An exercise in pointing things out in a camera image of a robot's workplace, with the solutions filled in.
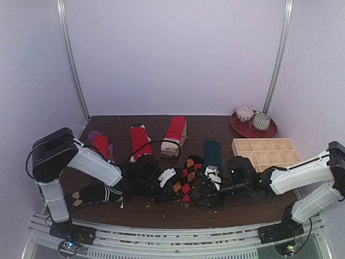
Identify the left aluminium frame post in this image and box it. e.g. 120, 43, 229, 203
57, 0, 91, 121

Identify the aluminium frame post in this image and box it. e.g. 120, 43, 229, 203
263, 0, 294, 116
57, 0, 91, 121

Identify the black cable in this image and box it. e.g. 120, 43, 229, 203
292, 215, 315, 248
118, 139, 182, 168

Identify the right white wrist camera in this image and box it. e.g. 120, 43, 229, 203
204, 166, 222, 191

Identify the dark green christmas sock pair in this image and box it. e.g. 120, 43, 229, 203
203, 140, 223, 173

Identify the grey striped cup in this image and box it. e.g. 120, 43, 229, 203
253, 112, 271, 131

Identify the black white striped sock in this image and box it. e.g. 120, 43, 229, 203
79, 184, 122, 202

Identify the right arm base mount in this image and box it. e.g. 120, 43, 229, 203
258, 221, 304, 257

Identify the right aluminium frame post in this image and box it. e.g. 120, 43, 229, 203
263, 0, 294, 116

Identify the red purple sock pair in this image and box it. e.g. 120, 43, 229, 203
88, 131, 114, 161

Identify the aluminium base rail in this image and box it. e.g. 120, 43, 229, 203
21, 214, 333, 258

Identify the left black cable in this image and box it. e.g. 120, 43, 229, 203
118, 139, 182, 168

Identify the black red yellow argyle sock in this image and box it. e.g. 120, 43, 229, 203
172, 155, 204, 203

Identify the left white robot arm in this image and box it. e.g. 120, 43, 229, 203
25, 127, 178, 240

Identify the right black cable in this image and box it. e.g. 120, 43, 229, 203
292, 215, 315, 248

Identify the red beige sock pair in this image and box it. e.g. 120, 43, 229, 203
160, 116, 188, 157

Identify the wooden compartment tray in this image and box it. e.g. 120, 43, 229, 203
232, 138, 300, 172

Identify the red round plate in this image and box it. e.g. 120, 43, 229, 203
230, 112, 278, 139

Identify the red white patterned sock pair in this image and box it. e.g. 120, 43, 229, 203
130, 122, 153, 163

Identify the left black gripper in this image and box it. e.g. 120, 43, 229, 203
136, 176, 178, 205

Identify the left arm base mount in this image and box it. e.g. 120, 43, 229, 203
49, 223, 96, 258

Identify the white dotted bowl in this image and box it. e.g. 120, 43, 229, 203
236, 106, 254, 122

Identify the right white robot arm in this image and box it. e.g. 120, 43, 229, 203
195, 141, 344, 238

